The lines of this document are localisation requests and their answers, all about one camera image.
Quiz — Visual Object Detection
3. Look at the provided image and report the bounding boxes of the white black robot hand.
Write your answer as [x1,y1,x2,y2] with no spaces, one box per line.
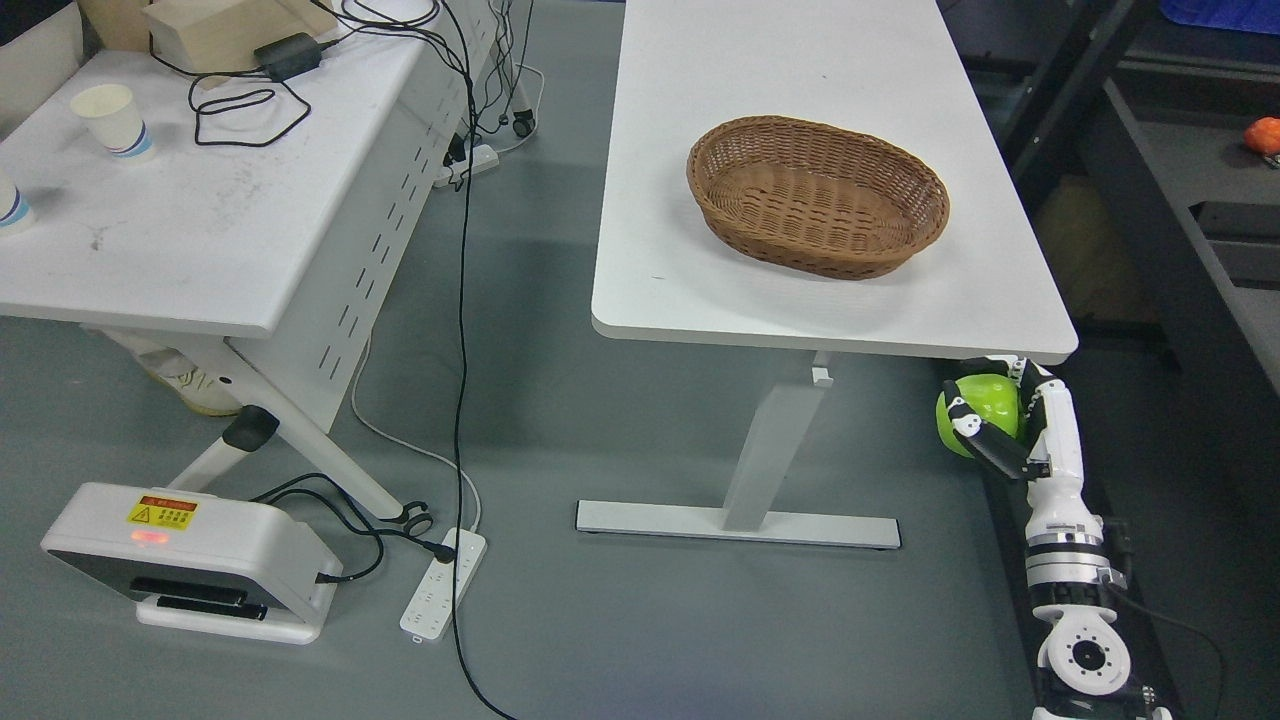
[942,355,1103,544]

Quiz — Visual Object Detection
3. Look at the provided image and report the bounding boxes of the green apple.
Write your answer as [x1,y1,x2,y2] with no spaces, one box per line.
[934,373,1025,457]

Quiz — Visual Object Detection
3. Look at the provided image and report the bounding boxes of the orange fruit on shelf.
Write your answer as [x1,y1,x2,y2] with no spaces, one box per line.
[1242,117,1280,158]

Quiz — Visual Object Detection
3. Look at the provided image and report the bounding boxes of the brown wicker basket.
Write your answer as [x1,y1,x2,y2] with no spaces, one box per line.
[686,115,950,281]

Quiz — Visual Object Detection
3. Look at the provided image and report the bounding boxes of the white standing desk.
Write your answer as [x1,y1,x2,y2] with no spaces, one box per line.
[576,1,1078,550]

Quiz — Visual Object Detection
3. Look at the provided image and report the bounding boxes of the white power strip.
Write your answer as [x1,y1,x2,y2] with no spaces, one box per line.
[431,143,500,188]
[399,527,488,644]

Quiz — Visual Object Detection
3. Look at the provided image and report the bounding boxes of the far white power strip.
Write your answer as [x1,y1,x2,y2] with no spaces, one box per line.
[431,143,500,188]

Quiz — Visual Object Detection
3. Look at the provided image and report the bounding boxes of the white folding table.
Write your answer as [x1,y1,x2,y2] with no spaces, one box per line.
[1,1,495,520]

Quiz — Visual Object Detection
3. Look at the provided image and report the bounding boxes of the white black floor device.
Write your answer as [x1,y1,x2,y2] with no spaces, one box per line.
[40,482,342,644]

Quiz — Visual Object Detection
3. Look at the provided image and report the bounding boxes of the black power adapter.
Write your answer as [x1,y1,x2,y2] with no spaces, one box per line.
[253,33,323,83]

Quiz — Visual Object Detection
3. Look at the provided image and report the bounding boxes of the person leg beige trousers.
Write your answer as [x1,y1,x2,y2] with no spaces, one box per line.
[101,329,241,416]

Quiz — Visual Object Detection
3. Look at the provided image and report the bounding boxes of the paper cup blue stripe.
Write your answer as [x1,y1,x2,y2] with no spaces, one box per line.
[70,85,156,163]

